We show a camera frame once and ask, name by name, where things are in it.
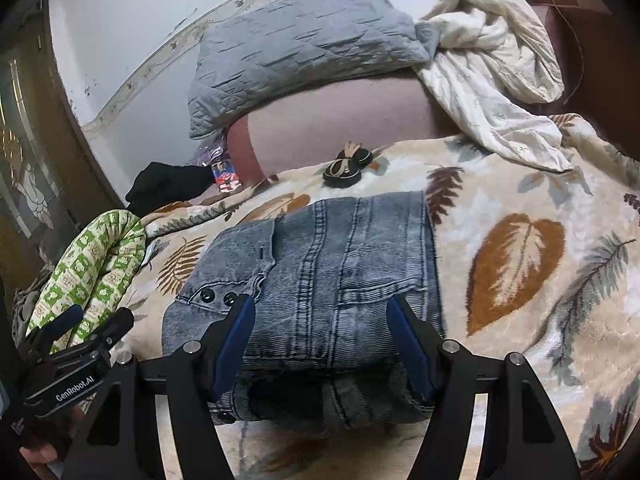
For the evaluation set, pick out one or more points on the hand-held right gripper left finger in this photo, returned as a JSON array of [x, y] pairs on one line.
[[235, 340]]

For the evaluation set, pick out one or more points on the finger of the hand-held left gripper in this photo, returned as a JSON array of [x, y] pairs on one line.
[[107, 327], [62, 321]]

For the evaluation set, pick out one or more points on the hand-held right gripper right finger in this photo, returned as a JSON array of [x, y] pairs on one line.
[[407, 340]]

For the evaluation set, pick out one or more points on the blue denim pants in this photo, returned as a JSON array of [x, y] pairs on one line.
[[320, 280]]

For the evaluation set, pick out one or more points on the person's left hand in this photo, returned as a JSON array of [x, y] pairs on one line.
[[42, 455]]

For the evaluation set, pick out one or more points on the green patterned cloth roll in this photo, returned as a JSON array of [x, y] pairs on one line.
[[95, 270]]

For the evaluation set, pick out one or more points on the leaf print fleece blanket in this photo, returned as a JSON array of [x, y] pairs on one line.
[[520, 320]]

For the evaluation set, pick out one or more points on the black cloth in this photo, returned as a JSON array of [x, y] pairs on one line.
[[165, 182]]

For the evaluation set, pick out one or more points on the brown wooden door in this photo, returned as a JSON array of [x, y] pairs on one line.
[[35, 160]]

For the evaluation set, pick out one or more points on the red and blue packet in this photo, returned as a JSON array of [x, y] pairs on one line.
[[226, 176]]

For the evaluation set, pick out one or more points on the black and beige hair clip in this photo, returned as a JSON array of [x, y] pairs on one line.
[[345, 167]]

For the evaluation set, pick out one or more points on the clear plastic bag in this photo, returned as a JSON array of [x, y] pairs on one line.
[[210, 147]]

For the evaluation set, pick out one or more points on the pink bed sheet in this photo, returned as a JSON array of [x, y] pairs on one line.
[[340, 120]]

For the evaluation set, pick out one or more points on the white crumpled sheet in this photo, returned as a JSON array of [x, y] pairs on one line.
[[495, 75]]

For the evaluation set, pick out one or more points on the grey quilted pillow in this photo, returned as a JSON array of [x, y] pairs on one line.
[[300, 45]]

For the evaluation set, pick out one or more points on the brown upholstered headboard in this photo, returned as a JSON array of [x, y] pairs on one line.
[[575, 20]]

